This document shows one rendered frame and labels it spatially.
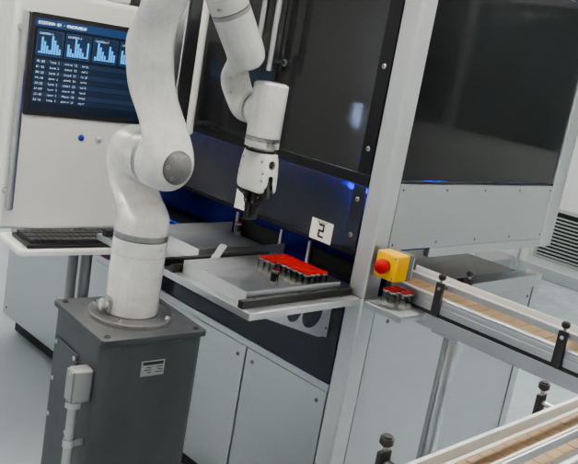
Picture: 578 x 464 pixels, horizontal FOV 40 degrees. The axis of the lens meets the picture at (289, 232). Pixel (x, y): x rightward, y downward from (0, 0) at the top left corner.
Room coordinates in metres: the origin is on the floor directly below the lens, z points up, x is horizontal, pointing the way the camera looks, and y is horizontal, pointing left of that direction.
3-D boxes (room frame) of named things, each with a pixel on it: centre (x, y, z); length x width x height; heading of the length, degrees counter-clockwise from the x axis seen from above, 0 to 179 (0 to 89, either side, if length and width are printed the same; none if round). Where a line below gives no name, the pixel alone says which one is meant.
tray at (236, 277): (2.08, 0.05, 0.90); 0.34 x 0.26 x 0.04; 136
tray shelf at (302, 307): (2.23, 0.14, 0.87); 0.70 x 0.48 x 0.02; 46
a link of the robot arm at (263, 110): (1.93, 0.10, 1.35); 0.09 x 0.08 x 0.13; 43
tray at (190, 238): (2.40, 0.22, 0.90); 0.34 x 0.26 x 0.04; 136
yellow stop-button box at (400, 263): (2.07, -0.29, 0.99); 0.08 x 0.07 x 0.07; 136
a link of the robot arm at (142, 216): (1.74, 0.34, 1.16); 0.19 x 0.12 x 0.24; 43
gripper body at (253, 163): (1.93, 0.10, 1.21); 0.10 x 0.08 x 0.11; 46
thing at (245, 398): (3.17, 0.17, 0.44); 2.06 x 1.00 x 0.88; 46
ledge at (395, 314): (2.09, -0.33, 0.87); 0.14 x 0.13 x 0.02; 136
